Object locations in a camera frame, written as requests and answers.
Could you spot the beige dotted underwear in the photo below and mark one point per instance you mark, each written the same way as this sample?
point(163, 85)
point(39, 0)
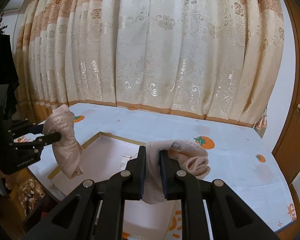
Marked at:
point(67, 150)

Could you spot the curtain tassel tieback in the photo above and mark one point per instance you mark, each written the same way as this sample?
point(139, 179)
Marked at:
point(261, 126)

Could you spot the white persimmon print tablecloth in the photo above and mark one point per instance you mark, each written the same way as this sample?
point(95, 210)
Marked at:
point(236, 154)

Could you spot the brown wooden door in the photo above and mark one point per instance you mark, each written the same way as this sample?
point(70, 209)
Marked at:
point(287, 150)

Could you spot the beige floral curtain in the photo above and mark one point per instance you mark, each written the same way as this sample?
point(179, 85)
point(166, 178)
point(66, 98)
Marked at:
point(208, 59)

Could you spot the shallow cardboard box tray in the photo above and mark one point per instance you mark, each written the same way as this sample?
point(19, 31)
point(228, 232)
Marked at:
point(104, 155)

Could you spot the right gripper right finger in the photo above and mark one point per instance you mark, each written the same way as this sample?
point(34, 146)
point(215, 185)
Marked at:
point(171, 175)

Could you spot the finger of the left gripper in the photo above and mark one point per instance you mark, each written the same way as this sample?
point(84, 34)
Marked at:
point(25, 129)
point(39, 143)

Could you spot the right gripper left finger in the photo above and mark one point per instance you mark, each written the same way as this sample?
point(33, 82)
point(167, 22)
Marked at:
point(134, 184)

